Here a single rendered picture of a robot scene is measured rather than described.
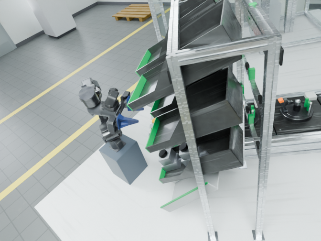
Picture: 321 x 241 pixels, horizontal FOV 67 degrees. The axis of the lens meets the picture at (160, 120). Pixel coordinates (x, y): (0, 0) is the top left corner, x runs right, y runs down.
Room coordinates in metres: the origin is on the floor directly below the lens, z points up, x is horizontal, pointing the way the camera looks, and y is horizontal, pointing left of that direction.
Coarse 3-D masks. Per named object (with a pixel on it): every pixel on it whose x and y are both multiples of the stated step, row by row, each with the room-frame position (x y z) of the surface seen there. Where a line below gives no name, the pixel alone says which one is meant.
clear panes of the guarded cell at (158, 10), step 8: (168, 0) 2.22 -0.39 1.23; (232, 0) 2.08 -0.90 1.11; (256, 0) 2.03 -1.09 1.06; (280, 0) 1.98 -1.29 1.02; (304, 0) 1.92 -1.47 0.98; (312, 0) 1.82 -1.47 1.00; (320, 0) 1.70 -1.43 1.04; (160, 8) 2.16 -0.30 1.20; (168, 8) 2.23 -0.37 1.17; (232, 8) 2.08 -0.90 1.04; (296, 8) 1.94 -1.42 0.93; (304, 8) 1.92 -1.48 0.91; (312, 8) 1.80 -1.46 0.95; (320, 8) 1.68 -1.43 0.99; (160, 16) 2.05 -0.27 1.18; (168, 16) 2.23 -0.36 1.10; (312, 16) 1.78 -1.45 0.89; (320, 16) 1.66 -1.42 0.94; (160, 24) 1.95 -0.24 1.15; (168, 24) 2.24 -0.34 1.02; (160, 32) 1.86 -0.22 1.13
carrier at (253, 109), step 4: (248, 104) 0.94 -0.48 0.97; (252, 104) 0.93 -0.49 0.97; (256, 104) 0.90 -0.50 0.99; (252, 108) 0.84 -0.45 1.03; (256, 108) 0.89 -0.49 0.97; (244, 112) 0.83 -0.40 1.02; (252, 112) 0.78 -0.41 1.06; (256, 112) 0.84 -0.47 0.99; (244, 116) 0.83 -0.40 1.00; (256, 116) 0.82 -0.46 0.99; (260, 116) 0.83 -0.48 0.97; (256, 120) 0.79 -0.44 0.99; (260, 120) 0.80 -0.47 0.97; (256, 124) 0.78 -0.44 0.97; (260, 124) 0.77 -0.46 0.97; (248, 128) 0.77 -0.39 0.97; (256, 128) 0.76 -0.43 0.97; (248, 132) 0.75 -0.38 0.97; (272, 132) 0.71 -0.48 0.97; (248, 136) 0.73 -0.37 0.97
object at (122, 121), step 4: (120, 116) 0.69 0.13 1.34; (120, 120) 0.70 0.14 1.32; (124, 120) 0.69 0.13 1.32; (128, 120) 0.68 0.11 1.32; (132, 120) 0.68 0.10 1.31; (136, 120) 0.68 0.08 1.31; (120, 124) 0.69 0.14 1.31; (124, 124) 0.69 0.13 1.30; (128, 124) 0.68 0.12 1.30; (120, 128) 0.69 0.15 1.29
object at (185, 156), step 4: (184, 144) 0.50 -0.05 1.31; (180, 148) 0.49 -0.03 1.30; (184, 148) 0.48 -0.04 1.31; (200, 148) 0.49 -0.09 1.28; (180, 152) 0.49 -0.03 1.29; (184, 152) 0.48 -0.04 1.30; (188, 152) 0.47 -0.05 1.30; (200, 152) 0.48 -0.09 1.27; (204, 152) 0.47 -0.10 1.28; (180, 156) 0.48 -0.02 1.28; (184, 156) 0.48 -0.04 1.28; (188, 156) 0.47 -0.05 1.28; (200, 156) 0.47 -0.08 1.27; (184, 160) 0.48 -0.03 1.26; (188, 160) 0.47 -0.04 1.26; (184, 164) 0.48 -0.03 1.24
